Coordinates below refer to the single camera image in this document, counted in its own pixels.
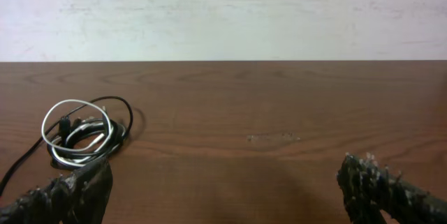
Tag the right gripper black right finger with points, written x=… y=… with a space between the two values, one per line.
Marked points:
x=369 y=190

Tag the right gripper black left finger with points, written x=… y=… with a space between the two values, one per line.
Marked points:
x=79 y=197

